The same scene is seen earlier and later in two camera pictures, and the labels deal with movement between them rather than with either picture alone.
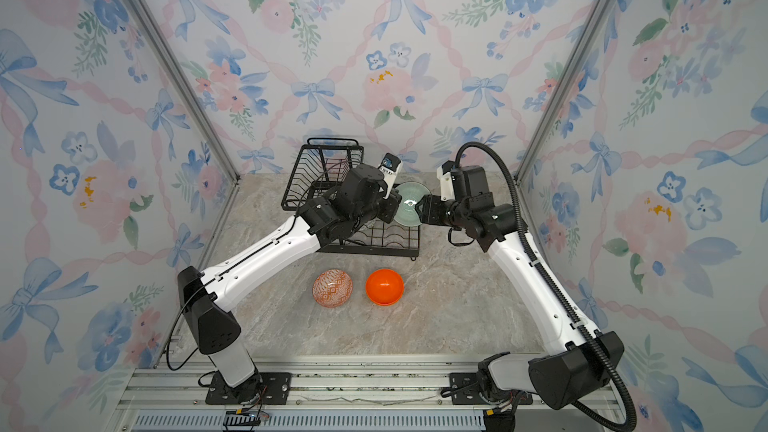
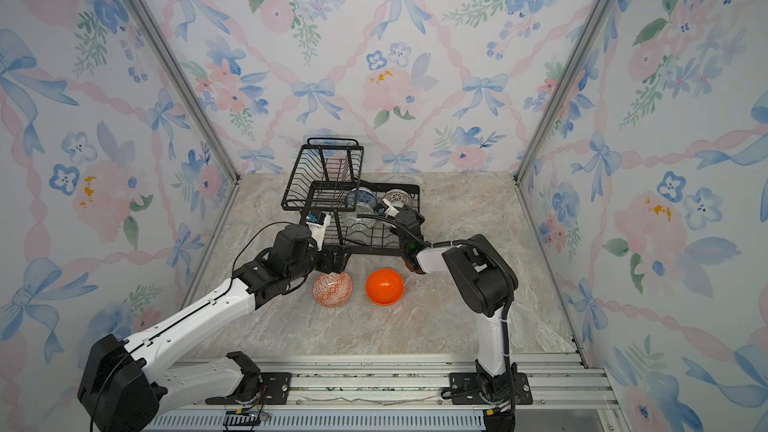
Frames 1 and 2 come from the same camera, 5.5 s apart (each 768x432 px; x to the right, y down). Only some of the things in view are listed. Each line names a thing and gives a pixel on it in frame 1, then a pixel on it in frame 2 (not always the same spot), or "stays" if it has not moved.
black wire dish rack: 318,170 stays
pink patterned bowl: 332,288 stays
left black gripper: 389,207 → 334,257
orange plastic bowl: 385,287 stays
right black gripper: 430,210 → 405,219
